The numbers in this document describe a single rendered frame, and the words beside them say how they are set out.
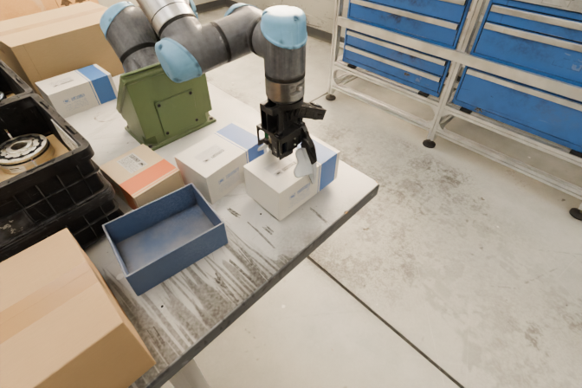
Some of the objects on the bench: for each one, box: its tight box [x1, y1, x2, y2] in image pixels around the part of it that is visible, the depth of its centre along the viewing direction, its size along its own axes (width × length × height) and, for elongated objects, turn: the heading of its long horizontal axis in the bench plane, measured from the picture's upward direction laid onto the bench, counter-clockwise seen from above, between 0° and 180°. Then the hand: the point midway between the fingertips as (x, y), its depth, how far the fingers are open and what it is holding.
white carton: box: [243, 133, 340, 221], centre depth 79 cm, size 20×12×9 cm, turn 135°
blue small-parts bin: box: [102, 183, 229, 296], centre depth 69 cm, size 20×15×7 cm
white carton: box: [35, 64, 118, 119], centre depth 113 cm, size 20×12×9 cm, turn 137°
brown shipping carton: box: [0, 228, 156, 388], centre depth 47 cm, size 30×22×16 cm
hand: (293, 166), depth 78 cm, fingers closed on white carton, 13 cm apart
